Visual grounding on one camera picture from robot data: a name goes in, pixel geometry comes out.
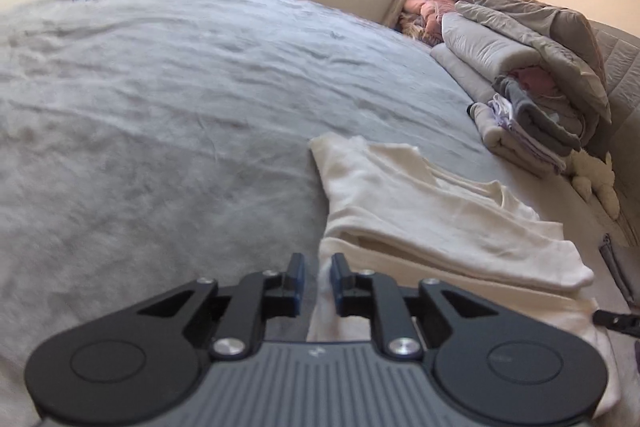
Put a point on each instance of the pink pillow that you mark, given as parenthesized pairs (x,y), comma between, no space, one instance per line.
(430,7)

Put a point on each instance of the grey folded towel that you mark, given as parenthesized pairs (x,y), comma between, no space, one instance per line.
(540,117)

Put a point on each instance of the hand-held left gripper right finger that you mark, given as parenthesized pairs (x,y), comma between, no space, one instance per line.
(336,287)

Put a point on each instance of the white folded quilt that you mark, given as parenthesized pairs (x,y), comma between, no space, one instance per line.
(480,42)

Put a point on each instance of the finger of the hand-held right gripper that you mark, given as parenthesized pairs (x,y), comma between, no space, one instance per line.
(617,322)

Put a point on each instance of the white t-shirt orange print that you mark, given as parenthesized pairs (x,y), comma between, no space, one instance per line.
(425,207)

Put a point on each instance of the grey quilted headboard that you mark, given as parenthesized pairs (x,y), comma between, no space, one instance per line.
(625,82)

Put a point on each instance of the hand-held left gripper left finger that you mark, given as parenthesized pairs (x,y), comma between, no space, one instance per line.
(299,287)

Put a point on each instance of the pink folded cloth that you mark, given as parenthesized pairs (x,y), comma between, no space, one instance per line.
(532,82)

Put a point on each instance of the floral patterned cloth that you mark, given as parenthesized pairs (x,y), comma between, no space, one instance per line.
(422,32)

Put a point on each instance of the white plush toy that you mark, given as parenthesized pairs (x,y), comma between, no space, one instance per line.
(595,177)

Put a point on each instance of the grey folded duvet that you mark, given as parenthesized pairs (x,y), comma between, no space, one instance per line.
(550,32)

